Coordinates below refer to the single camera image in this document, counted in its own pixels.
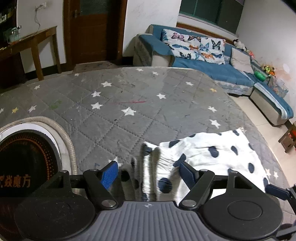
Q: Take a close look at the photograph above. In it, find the blue sofa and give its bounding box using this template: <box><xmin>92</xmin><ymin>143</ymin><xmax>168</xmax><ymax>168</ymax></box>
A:
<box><xmin>133</xmin><ymin>25</ymin><xmax>295</xmax><ymax>126</ymax></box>

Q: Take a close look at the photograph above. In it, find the white navy polka dot garment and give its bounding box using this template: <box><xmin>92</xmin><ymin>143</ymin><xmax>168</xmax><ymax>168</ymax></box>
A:
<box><xmin>120</xmin><ymin>128</ymin><xmax>269</xmax><ymax>203</ymax></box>

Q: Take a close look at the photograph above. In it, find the black white plush toy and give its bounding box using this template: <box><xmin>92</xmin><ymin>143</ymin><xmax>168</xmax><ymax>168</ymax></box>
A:
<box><xmin>233</xmin><ymin>39</ymin><xmax>247</xmax><ymax>51</ymax></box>

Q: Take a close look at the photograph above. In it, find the grey square cushion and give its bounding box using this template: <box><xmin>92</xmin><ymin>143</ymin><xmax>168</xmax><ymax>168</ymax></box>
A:
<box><xmin>230</xmin><ymin>48</ymin><xmax>254</xmax><ymax>74</ymax></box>

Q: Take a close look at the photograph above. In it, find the wall power socket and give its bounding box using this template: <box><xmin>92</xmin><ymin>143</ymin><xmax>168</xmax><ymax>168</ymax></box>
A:
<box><xmin>37</xmin><ymin>2</ymin><xmax>47</xmax><ymax>9</ymax></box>

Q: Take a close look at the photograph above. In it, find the wooden side table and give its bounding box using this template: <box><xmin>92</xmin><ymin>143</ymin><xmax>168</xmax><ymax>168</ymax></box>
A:
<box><xmin>0</xmin><ymin>26</ymin><xmax>62</xmax><ymax>82</ymax></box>

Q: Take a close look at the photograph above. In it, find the green toy on sofa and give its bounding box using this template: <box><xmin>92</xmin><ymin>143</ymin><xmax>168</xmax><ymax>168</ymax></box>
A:
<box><xmin>254</xmin><ymin>71</ymin><xmax>267</xmax><ymax>82</ymax></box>

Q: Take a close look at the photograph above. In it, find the glass jar on table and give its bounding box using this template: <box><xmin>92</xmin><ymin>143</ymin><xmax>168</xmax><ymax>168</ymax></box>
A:
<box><xmin>4</xmin><ymin>26</ymin><xmax>22</xmax><ymax>44</ymax></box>

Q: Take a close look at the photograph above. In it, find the round black induction cooktop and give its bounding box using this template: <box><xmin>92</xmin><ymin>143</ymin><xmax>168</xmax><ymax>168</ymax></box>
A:
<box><xmin>1</xmin><ymin>130</ymin><xmax>61</xmax><ymax>240</ymax></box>

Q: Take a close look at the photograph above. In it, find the dark green window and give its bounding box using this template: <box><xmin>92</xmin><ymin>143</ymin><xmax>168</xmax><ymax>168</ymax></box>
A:
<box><xmin>180</xmin><ymin>0</ymin><xmax>244</xmax><ymax>34</ymax></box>

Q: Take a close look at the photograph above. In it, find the brown wooden door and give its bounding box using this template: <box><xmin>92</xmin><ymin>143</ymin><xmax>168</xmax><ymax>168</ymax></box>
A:
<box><xmin>63</xmin><ymin>1</ymin><xmax>127</xmax><ymax>70</ymax></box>

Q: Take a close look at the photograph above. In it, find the small wooden stool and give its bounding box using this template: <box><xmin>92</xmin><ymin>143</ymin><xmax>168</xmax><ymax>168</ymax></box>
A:
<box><xmin>278</xmin><ymin>126</ymin><xmax>296</xmax><ymax>153</ymax></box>

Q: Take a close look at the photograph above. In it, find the butterfly print pillow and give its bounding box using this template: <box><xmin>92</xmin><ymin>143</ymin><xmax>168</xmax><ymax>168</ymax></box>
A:
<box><xmin>162</xmin><ymin>29</ymin><xmax>226</xmax><ymax>65</ymax></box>

